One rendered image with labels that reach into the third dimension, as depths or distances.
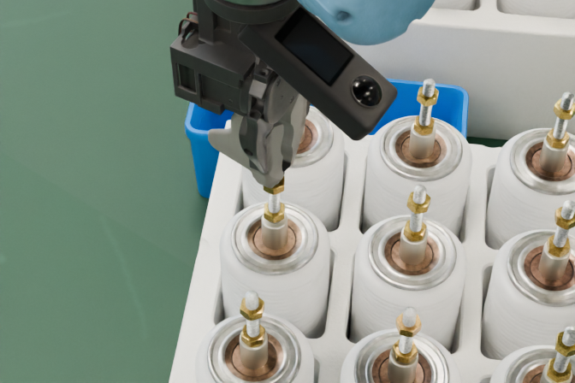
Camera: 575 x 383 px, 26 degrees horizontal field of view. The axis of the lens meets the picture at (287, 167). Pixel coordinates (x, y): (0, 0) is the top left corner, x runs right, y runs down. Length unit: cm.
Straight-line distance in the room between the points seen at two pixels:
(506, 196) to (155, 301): 41
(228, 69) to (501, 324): 36
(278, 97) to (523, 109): 60
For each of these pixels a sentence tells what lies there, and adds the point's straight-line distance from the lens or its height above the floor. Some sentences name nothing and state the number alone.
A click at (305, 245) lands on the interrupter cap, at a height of 25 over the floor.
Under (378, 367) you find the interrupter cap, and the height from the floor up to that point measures 25.
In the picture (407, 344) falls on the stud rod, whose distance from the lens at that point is 96.
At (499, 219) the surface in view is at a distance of 117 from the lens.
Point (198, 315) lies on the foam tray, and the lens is 112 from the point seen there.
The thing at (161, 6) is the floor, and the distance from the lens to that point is 164.
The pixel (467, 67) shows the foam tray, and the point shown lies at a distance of 141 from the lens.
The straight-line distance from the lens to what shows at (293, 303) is 107.
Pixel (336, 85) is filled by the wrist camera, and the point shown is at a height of 49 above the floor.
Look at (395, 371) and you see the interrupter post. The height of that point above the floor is 27.
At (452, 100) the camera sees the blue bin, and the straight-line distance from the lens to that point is 139.
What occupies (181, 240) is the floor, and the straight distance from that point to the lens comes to 139.
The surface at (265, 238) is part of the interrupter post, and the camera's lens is 106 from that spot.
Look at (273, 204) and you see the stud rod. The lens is 103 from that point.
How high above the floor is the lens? 112
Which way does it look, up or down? 51 degrees down
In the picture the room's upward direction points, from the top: straight up
